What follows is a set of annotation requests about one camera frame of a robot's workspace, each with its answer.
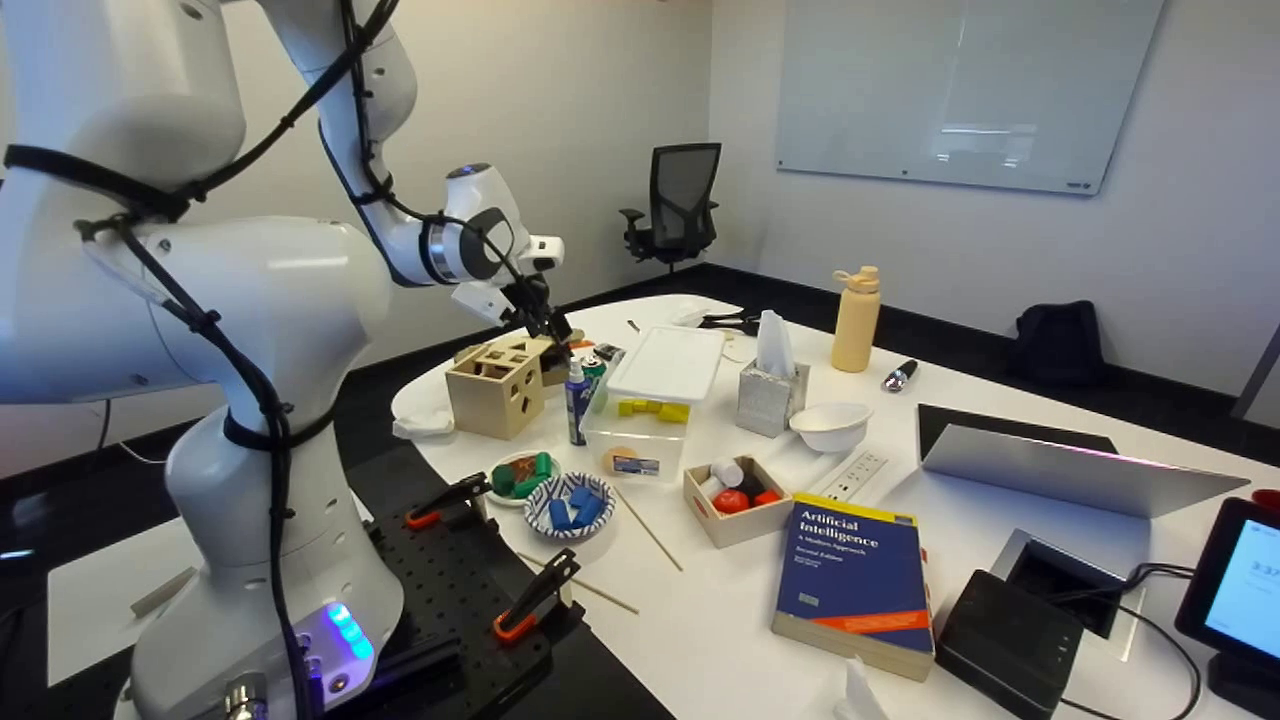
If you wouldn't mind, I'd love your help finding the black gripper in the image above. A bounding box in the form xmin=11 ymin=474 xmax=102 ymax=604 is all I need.
xmin=499 ymin=263 xmax=582 ymax=357

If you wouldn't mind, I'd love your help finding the mustard yellow bottle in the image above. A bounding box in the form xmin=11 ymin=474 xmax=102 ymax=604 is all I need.
xmin=827 ymin=261 xmax=887 ymax=375

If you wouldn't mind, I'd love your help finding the wooden shape sorter box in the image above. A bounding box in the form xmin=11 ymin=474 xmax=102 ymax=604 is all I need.
xmin=438 ymin=326 xmax=558 ymax=443

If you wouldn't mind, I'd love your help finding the white container lid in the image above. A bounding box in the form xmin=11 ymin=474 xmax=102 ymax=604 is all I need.
xmin=603 ymin=322 xmax=731 ymax=406

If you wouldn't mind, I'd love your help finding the clear plastic container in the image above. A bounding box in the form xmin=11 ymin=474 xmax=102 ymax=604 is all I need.
xmin=582 ymin=375 xmax=699 ymax=483

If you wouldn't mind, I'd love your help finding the green rimmed bowl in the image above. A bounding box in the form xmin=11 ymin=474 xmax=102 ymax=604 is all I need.
xmin=479 ymin=448 xmax=564 ymax=512

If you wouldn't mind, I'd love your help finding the blue patterned plate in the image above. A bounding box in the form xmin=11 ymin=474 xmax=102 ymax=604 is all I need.
xmin=520 ymin=466 xmax=618 ymax=547

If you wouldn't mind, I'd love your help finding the black office chair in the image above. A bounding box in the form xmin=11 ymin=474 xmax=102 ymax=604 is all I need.
xmin=615 ymin=139 xmax=727 ymax=279

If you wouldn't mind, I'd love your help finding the wooden chopstick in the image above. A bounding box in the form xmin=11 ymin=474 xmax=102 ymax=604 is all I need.
xmin=609 ymin=479 xmax=692 ymax=581
xmin=507 ymin=542 xmax=643 ymax=618

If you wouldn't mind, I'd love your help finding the silver tissue box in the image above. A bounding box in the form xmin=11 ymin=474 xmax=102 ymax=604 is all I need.
xmin=731 ymin=303 xmax=817 ymax=438

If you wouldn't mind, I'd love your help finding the small wooden crate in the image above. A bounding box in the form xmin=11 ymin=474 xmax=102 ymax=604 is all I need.
xmin=678 ymin=450 xmax=794 ymax=552

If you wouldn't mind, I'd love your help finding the white bowl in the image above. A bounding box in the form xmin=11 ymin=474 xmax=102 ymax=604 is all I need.
xmin=784 ymin=403 xmax=875 ymax=458

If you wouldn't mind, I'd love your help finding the white keypad remote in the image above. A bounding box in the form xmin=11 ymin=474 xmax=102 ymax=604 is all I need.
xmin=825 ymin=443 xmax=893 ymax=509

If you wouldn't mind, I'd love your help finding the small black metal tool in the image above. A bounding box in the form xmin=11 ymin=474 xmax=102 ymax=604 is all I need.
xmin=875 ymin=353 xmax=925 ymax=394

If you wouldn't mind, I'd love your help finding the blue hardcover book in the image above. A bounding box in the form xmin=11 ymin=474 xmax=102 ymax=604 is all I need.
xmin=769 ymin=489 xmax=940 ymax=682

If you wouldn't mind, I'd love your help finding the black backpack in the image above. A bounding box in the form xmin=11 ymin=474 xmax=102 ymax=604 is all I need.
xmin=1010 ymin=294 xmax=1112 ymax=394

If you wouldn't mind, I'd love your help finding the silver laptop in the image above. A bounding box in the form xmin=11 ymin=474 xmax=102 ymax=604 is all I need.
xmin=910 ymin=398 xmax=1257 ymax=525

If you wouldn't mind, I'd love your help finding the black box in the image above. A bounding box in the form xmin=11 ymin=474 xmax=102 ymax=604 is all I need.
xmin=930 ymin=563 xmax=1088 ymax=720

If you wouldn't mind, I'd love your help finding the black tablet on stand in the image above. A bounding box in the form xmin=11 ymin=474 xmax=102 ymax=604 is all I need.
xmin=1170 ymin=490 xmax=1280 ymax=720

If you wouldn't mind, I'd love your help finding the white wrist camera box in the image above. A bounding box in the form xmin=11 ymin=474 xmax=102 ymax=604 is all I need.
xmin=520 ymin=231 xmax=568 ymax=273

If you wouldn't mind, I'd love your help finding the black clamp orange handle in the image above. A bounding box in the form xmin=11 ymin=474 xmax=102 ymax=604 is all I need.
xmin=399 ymin=466 xmax=491 ymax=534
xmin=487 ymin=542 xmax=587 ymax=651

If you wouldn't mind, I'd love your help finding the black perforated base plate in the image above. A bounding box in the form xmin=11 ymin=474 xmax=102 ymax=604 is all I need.
xmin=337 ymin=443 xmax=670 ymax=720

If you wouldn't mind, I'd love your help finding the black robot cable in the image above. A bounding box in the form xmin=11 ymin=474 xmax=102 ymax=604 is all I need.
xmin=0 ymin=0 xmax=407 ymax=720

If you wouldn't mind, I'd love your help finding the wall whiteboard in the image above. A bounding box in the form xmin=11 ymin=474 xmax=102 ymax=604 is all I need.
xmin=772 ymin=0 xmax=1174 ymax=203

